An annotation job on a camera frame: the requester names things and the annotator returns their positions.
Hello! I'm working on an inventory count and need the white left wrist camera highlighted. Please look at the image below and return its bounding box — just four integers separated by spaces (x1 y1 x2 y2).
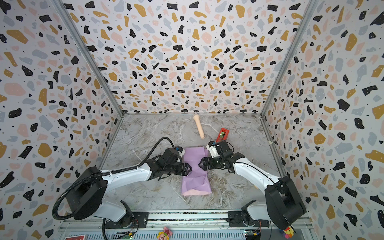
175 147 185 158

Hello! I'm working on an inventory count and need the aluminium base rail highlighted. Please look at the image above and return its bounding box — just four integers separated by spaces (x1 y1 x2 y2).
58 208 316 240

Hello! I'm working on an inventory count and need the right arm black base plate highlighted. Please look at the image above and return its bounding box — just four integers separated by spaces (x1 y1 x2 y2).
226 211 270 228

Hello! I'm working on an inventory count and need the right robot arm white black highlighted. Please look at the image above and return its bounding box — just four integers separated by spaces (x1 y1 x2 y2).
199 141 307 230

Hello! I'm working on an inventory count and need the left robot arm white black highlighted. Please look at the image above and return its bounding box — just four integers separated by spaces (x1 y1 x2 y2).
65 147 193 222

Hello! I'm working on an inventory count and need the beige toy microphone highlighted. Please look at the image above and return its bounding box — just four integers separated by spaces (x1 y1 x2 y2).
193 114 205 140

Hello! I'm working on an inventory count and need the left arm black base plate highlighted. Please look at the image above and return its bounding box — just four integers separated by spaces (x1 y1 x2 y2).
104 212 149 230

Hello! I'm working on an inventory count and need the black corrugated cable hose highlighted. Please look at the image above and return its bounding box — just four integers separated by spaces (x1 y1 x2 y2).
51 136 176 221

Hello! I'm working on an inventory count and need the rainbow flower toy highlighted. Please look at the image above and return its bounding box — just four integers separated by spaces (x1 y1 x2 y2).
284 227 295 239

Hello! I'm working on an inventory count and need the aluminium corner post left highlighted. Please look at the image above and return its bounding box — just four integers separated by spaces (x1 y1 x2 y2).
52 1 124 117

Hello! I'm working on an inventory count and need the aluminium corner post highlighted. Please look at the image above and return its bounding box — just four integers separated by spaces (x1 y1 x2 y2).
261 0 319 119
52 1 124 117

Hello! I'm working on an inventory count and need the aluminium corner post right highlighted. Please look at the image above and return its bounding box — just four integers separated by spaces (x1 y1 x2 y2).
261 0 319 119

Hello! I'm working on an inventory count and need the red tape dispenser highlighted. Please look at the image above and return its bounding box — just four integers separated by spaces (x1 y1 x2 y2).
216 128 230 143

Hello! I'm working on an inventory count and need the pink wrapping paper sheet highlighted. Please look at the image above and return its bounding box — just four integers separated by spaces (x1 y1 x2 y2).
181 147 212 196

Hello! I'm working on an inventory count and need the pink yellow flower toy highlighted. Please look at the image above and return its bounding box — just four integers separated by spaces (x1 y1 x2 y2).
157 227 173 240

